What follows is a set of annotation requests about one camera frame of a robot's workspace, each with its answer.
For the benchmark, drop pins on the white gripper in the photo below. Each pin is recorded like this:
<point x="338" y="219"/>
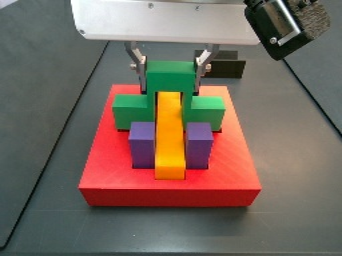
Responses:
<point x="165" y="21"/>

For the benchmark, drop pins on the green bridge-shaped block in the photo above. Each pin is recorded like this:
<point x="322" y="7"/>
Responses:
<point x="170" y="83"/>

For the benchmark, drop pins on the black metal fixture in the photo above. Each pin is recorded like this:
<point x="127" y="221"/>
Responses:
<point x="226" y="66"/>

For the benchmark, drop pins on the red base board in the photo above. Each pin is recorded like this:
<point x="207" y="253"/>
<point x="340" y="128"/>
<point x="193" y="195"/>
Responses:
<point x="226" y="184"/>

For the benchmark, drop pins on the purple peg left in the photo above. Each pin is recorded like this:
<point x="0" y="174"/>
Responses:
<point x="142" y="144"/>

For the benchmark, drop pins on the purple peg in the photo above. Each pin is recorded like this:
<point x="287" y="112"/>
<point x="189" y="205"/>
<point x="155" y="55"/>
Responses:
<point x="142" y="144"/>
<point x="199" y="140"/>

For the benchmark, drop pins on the yellow long bar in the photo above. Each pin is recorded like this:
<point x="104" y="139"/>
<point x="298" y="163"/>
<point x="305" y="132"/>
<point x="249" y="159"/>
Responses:
<point x="170" y="140"/>

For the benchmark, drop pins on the purple peg right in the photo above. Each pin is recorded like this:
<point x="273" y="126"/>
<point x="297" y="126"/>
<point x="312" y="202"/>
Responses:
<point x="199" y="140"/>

